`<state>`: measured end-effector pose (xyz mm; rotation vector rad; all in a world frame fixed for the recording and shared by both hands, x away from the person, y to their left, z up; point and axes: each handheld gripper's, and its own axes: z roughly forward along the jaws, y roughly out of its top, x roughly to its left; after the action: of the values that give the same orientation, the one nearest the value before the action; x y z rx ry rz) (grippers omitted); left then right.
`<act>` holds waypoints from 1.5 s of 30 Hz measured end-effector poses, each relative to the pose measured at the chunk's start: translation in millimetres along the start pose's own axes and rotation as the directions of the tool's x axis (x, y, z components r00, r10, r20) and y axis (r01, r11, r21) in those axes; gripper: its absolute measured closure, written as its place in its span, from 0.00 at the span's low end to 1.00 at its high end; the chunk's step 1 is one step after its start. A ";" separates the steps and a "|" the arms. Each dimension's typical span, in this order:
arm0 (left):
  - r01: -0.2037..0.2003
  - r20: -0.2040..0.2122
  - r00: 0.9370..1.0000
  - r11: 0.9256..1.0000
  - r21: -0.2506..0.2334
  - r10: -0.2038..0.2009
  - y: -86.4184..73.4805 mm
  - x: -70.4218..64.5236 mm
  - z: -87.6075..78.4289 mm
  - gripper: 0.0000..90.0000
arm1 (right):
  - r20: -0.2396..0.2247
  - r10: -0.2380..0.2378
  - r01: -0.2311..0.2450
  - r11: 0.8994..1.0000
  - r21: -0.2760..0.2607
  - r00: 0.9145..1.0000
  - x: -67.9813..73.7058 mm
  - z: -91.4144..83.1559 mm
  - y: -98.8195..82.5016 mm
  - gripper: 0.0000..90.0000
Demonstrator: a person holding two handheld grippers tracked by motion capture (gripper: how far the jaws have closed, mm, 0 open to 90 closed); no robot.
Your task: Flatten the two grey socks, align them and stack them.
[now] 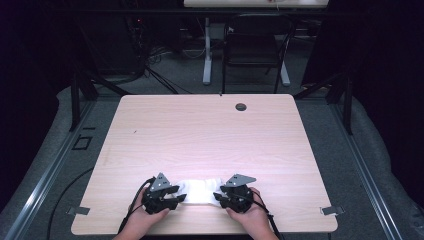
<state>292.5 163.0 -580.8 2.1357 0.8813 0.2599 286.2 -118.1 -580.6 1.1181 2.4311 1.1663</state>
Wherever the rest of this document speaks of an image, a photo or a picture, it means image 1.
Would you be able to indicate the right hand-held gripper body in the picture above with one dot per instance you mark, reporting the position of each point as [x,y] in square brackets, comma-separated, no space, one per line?
[240,198]

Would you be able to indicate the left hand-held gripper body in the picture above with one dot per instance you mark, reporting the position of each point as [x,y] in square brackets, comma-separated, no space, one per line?
[156,200]

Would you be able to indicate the person's right hand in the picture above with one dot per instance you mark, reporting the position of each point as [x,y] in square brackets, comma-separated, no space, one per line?
[251,218]

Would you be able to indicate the person's left hand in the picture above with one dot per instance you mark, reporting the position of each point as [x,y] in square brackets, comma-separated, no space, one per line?
[143,220]

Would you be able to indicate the black tape square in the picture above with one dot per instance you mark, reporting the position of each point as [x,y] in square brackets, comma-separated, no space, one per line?
[82,142]

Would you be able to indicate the black tape strip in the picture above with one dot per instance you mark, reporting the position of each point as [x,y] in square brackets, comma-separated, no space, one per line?
[89,128]

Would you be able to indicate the black folding chair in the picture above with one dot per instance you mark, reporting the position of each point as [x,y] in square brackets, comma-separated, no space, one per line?
[253,46]

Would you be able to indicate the dark equipment rack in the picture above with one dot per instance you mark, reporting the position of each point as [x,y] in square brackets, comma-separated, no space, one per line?
[136,43]

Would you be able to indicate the white desk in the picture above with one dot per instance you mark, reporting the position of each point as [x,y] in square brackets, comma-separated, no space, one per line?
[253,3]

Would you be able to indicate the grey metal table bracket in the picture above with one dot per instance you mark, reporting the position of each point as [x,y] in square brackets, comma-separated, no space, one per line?
[332,210]
[78,210]

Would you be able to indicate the aluminium floor rail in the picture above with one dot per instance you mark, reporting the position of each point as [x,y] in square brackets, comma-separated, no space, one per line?
[50,173]
[366,173]

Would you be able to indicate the black metal frame stand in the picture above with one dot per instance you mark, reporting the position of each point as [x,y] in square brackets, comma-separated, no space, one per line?
[347,103]
[76,100]

